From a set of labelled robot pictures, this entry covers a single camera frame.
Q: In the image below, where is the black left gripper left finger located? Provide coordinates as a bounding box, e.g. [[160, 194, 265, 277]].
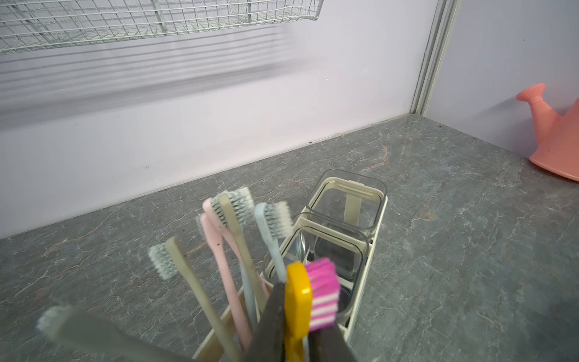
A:
[[242, 283, 286, 362]]

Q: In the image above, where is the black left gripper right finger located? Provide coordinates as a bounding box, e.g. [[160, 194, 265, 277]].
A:
[[308, 324, 357, 362]]

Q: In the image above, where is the light blue toothbrush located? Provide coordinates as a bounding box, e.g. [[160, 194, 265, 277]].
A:
[[239, 262, 258, 330]]

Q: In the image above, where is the yellow toothbrush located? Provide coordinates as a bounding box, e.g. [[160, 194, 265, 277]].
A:
[[284, 257, 341, 361]]

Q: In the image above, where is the white toothbrush holder caddy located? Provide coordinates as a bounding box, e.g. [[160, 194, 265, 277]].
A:
[[191, 168, 389, 362]]

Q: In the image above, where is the teal thin toothbrush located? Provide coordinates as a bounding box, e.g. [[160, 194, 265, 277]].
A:
[[253, 201, 293, 283]]

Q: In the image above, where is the pink toothbrush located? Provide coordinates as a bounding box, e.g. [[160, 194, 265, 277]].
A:
[[202, 198, 243, 262], [200, 213, 253, 350]]

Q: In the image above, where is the beige toothbrush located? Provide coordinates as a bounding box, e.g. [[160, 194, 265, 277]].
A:
[[211, 186, 268, 312]]

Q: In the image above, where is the pink watering can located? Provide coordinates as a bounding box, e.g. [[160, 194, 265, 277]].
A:
[[517, 84, 578, 181]]

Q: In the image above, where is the white wire basket long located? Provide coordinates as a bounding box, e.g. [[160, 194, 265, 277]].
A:
[[1, 0, 324, 54]]

